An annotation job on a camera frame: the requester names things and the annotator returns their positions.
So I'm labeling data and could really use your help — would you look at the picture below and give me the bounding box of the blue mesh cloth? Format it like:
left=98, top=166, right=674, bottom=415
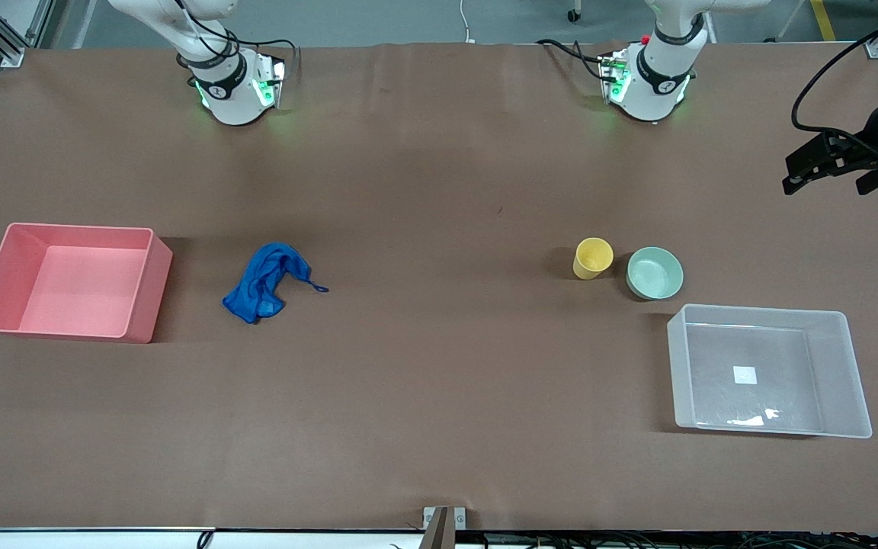
left=222, top=242, right=330, bottom=324

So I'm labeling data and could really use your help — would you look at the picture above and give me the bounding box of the brown table cover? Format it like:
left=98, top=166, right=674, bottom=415
left=0, top=42, right=878, bottom=532

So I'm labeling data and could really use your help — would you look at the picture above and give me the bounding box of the black left base cable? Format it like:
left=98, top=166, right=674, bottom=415
left=537, top=38, right=607, bottom=81

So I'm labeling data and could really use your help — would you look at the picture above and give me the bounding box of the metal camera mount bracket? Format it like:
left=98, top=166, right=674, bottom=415
left=422, top=506, right=466, bottom=549

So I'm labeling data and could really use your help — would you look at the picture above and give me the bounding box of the yellow plastic cup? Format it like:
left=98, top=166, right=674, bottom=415
left=572, top=237, right=614, bottom=281

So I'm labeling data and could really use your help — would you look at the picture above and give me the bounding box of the pink plastic box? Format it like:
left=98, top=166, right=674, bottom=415
left=0, top=223, right=174, bottom=344

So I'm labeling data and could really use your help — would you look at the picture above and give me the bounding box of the mint green bowl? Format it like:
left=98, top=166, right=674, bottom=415
left=626, top=246, right=684, bottom=300

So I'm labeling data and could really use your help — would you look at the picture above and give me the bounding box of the clear plastic box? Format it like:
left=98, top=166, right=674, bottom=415
left=666, top=303, right=873, bottom=439

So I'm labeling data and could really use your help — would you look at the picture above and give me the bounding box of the black right base cable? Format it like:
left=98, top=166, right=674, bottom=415
left=237, top=38, right=301, bottom=77

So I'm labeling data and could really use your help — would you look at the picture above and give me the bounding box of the black base cable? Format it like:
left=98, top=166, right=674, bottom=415
left=537, top=38, right=607, bottom=81
left=237, top=38, right=301, bottom=77

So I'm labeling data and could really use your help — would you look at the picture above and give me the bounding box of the white table edge rail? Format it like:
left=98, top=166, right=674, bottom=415
left=0, top=526, right=425, bottom=549

